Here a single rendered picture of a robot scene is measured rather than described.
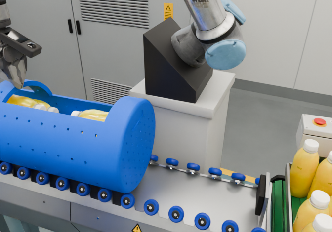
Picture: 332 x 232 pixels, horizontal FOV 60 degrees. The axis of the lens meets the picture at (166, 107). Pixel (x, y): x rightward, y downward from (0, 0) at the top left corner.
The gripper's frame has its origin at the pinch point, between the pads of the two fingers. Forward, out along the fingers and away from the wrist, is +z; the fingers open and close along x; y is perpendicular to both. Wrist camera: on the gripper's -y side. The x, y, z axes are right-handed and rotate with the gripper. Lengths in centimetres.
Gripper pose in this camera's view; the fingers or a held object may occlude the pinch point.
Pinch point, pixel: (21, 85)
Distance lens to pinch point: 100.9
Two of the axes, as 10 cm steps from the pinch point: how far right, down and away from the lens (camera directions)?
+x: -3.1, 4.9, -8.2
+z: 0.1, 8.6, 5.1
